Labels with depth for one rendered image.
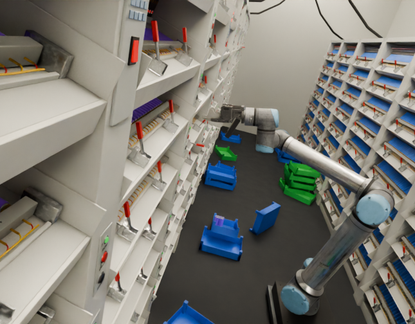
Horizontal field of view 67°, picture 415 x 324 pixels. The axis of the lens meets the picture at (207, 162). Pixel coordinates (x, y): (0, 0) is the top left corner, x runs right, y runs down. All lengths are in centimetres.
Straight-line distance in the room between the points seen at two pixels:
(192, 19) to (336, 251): 112
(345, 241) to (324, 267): 17
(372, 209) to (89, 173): 120
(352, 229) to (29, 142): 136
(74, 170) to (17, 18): 18
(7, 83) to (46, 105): 3
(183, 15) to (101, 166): 73
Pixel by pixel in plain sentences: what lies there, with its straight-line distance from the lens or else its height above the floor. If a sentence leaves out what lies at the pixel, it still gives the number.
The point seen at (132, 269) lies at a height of 75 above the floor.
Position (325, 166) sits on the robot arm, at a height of 96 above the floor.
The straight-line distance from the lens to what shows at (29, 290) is 40.
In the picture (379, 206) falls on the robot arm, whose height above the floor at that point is 94.
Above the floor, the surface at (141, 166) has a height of 113.
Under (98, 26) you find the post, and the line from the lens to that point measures 38.
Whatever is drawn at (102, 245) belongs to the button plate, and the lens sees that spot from 52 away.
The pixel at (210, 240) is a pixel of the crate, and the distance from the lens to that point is 244.
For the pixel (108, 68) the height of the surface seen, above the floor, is 135.
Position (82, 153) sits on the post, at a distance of 42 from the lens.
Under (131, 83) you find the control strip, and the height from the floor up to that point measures 133.
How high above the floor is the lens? 141
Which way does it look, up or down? 22 degrees down
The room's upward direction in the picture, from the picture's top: 14 degrees clockwise
